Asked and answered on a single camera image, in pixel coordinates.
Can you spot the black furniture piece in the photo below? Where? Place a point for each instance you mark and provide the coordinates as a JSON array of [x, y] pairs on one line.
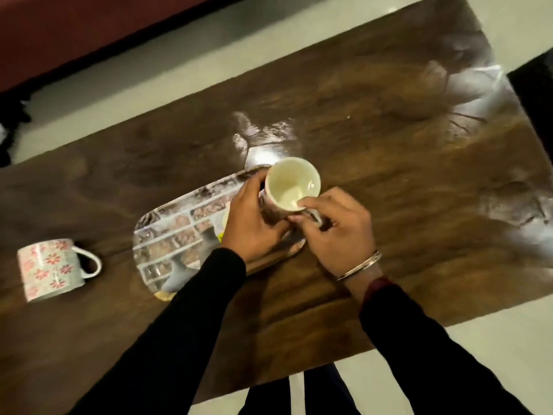
[[533, 103]]

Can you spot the dark red sofa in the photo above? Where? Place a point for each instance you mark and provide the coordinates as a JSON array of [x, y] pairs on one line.
[[73, 30]]

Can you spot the person's right hand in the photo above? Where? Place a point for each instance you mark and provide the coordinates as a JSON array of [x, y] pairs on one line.
[[341, 235]]

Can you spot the white cup with pink flowers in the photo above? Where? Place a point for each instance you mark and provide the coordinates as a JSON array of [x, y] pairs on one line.
[[45, 270]]

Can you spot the patterned cup with cream inside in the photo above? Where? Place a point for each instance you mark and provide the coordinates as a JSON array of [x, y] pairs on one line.
[[291, 183]]

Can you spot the black fringed cloth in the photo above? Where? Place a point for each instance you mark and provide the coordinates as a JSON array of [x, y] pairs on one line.
[[12, 125]]

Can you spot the printed oblong serving tray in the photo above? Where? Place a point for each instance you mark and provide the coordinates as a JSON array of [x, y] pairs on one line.
[[177, 239]]

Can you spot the thin metal bangle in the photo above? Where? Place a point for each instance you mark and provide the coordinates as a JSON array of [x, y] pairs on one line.
[[360, 266]]

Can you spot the person's right forearm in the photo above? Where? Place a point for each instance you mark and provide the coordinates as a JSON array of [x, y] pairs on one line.
[[423, 350]]

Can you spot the person's left forearm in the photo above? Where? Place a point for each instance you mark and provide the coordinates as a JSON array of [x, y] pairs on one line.
[[173, 337]]

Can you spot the person's left thumb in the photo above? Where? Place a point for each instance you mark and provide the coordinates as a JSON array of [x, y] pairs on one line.
[[280, 231]]

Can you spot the person's right thumb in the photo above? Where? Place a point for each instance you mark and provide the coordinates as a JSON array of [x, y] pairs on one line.
[[302, 224]]

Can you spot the black trousers with white stripe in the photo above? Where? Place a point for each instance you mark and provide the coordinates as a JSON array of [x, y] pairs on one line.
[[302, 393]]

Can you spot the person's left hand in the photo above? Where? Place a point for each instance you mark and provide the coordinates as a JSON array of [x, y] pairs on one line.
[[248, 224]]

